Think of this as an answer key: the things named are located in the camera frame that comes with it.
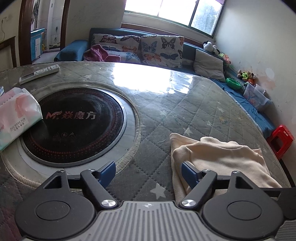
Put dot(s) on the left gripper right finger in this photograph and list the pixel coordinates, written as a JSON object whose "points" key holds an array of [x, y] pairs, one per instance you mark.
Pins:
{"points": [[200, 182]]}

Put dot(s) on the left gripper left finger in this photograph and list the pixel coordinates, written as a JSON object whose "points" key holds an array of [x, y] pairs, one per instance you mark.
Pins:
{"points": [[94, 184]]}

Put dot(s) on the cream sweater garment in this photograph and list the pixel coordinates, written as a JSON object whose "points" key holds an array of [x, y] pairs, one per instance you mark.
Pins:
{"points": [[220, 157]]}

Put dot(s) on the round black induction cooktop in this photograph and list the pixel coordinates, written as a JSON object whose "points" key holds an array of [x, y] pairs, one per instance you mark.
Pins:
{"points": [[78, 126]]}

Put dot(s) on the red plastic stool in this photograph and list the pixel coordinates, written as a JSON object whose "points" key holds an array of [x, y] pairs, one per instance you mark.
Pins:
{"points": [[280, 141]]}

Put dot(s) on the grey quilted table cover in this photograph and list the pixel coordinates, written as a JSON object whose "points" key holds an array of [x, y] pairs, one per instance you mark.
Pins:
{"points": [[39, 202]]}

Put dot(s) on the clear plastic storage box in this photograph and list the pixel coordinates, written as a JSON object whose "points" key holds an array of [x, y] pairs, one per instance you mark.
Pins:
{"points": [[256, 98]]}

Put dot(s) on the green plastic bowl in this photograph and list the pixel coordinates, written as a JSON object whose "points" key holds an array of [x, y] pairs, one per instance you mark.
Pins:
{"points": [[233, 84]]}

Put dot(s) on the pink tissue pack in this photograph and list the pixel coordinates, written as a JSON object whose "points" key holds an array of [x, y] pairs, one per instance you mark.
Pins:
{"points": [[19, 111]]}

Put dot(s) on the brown plush toys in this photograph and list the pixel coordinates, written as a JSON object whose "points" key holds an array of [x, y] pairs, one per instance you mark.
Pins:
{"points": [[247, 76]]}

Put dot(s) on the grey plain cushion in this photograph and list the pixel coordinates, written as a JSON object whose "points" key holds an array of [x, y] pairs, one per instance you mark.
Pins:
{"points": [[208, 66]]}

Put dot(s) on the grey remote control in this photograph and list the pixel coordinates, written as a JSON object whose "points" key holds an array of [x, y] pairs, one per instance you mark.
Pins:
{"points": [[39, 73]]}

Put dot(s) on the pink cloth on sofa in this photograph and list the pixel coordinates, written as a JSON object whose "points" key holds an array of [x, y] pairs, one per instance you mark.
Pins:
{"points": [[97, 54]]}

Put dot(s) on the large butterfly print cushion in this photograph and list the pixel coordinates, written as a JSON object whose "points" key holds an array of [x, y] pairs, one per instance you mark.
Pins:
{"points": [[162, 50]]}

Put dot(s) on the panda plush toy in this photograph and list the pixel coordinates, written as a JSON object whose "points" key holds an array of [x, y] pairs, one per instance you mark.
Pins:
{"points": [[209, 47]]}

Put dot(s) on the small butterfly print cushion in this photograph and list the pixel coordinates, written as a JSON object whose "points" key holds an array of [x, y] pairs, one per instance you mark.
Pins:
{"points": [[126, 47]]}

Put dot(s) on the blue corner sofa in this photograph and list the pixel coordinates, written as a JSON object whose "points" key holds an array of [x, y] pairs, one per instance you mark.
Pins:
{"points": [[75, 51]]}

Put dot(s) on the dark wooden sideboard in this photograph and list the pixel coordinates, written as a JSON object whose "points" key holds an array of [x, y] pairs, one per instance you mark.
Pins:
{"points": [[8, 54]]}

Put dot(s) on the blue white small cabinet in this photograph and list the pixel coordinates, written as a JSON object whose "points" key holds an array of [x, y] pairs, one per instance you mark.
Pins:
{"points": [[36, 43]]}

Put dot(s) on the window with frame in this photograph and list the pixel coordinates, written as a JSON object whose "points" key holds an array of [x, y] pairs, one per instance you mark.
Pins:
{"points": [[196, 20]]}

